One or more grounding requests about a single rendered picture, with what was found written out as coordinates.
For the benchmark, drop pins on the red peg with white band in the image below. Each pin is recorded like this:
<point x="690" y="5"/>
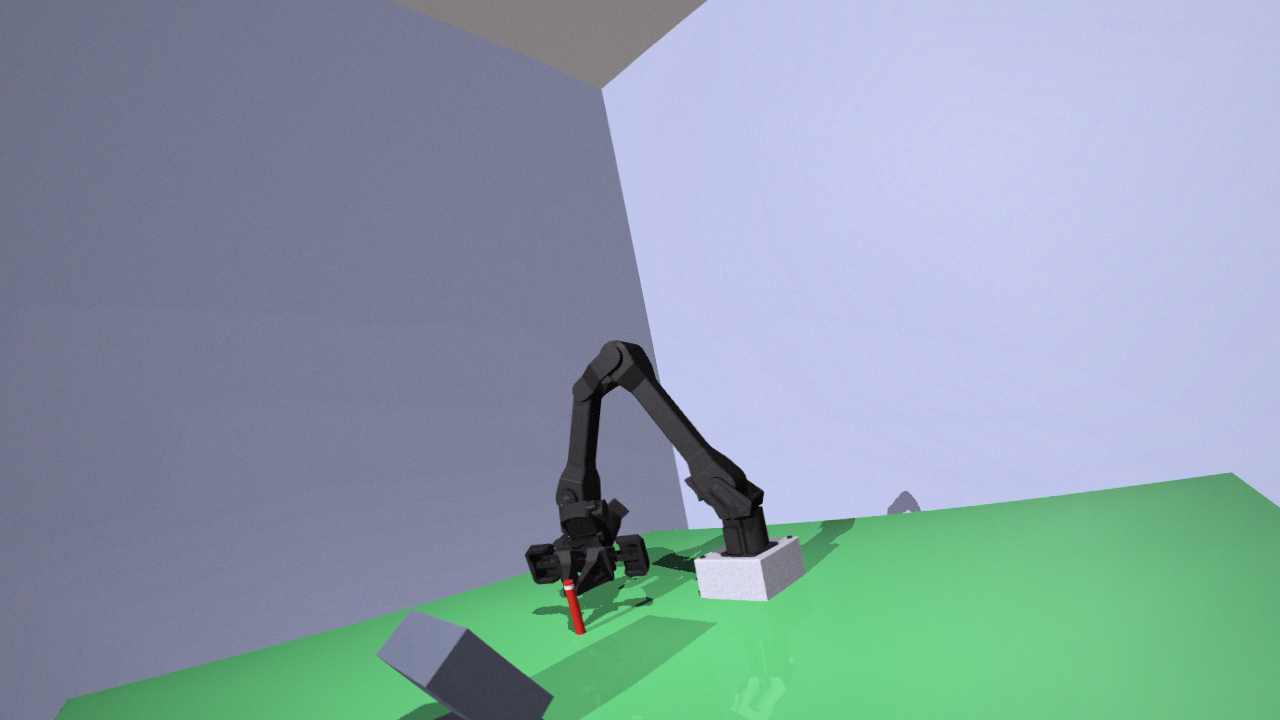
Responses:
<point x="575" y="610"/>

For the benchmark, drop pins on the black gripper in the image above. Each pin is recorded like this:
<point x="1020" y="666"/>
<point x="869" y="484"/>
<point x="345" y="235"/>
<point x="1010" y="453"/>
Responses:
<point x="595" y="559"/>

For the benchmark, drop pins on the grey panel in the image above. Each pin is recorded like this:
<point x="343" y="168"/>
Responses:
<point x="456" y="668"/>

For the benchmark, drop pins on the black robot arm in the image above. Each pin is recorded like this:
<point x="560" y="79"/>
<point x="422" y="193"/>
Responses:
<point x="714" y="478"/>

